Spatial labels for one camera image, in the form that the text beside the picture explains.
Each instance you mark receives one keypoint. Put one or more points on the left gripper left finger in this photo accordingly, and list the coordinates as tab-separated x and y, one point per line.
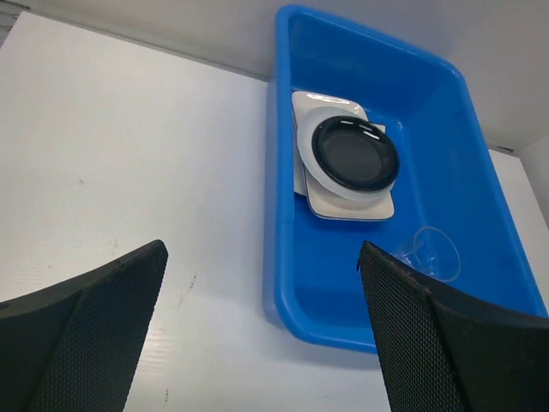
75	345

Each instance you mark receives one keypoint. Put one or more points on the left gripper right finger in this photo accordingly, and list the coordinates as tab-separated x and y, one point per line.
440	349

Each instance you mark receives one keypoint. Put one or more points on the clear plastic cup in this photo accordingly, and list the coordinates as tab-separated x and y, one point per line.
431	252

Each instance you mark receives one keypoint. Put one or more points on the small rectangular white plate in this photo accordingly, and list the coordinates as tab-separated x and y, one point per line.
327	205

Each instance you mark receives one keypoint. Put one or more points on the small black round plate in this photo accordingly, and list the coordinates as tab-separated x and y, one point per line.
355	154

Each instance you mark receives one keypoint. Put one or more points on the white round bowl plate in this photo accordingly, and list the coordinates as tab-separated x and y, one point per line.
347	155

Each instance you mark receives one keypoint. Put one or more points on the large square white plate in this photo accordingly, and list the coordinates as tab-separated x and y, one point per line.
310	110

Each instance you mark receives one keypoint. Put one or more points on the blue plastic bin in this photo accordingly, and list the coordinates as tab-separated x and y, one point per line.
310	284

